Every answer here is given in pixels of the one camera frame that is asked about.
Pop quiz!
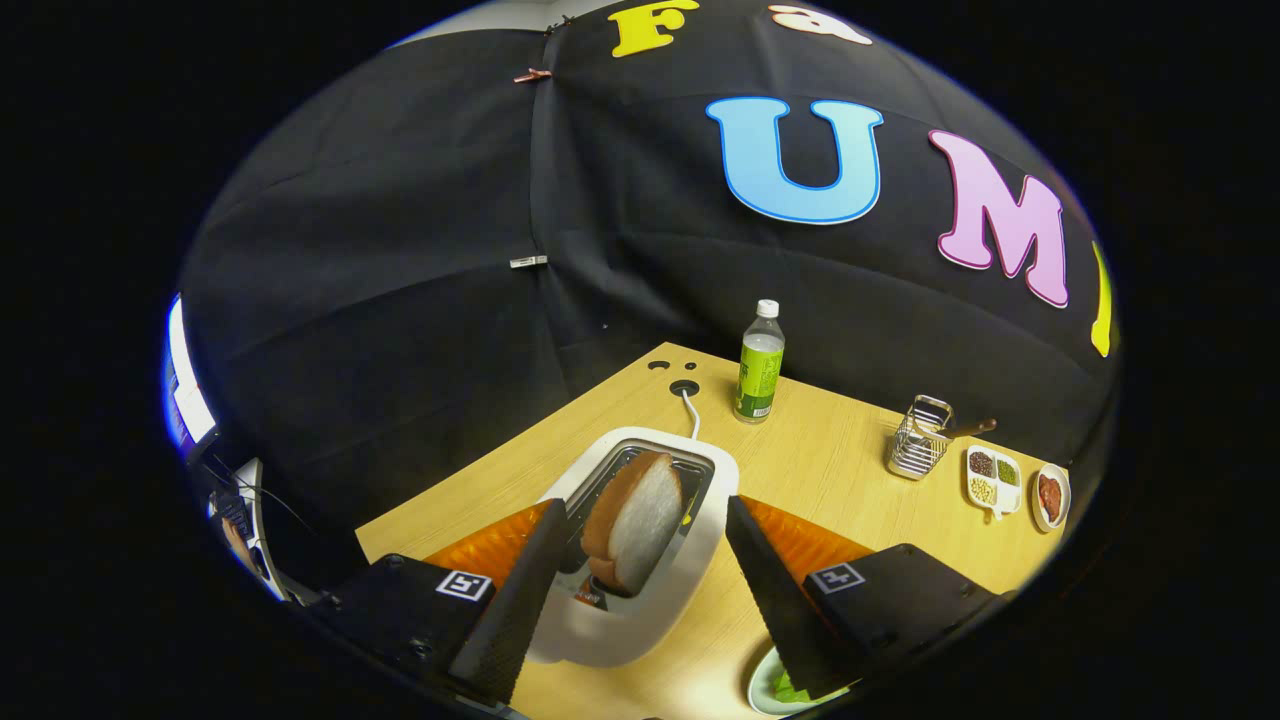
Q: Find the white divided dish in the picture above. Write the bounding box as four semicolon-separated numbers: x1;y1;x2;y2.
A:
963;444;1023;521

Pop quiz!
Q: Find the brown crust toast slice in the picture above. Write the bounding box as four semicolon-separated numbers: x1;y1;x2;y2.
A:
580;450;687;598

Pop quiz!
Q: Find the black backdrop cloth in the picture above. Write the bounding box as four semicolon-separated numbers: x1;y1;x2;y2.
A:
178;0;1119;591

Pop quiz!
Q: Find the round white plate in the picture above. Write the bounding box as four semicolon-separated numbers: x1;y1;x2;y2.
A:
1030;462;1073;533

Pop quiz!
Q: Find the white toaster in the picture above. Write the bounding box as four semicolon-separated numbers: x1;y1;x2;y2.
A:
527;427;741;668

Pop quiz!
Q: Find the bright screen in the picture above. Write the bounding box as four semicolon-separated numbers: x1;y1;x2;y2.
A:
163;293;218;463

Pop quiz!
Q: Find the metal wire utensil holder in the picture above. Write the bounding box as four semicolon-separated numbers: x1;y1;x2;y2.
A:
886;394;956;482

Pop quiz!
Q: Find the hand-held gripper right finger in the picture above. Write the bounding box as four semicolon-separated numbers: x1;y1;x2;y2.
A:
725;495;1013;701

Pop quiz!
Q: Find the green label plastic bottle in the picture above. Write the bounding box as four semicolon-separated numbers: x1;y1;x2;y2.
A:
732;299;787;425

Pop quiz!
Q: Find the pale green round plate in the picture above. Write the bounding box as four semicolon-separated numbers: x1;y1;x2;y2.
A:
747;645;851;717

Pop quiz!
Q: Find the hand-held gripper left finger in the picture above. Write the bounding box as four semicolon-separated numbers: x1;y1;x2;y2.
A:
318;498;571;706

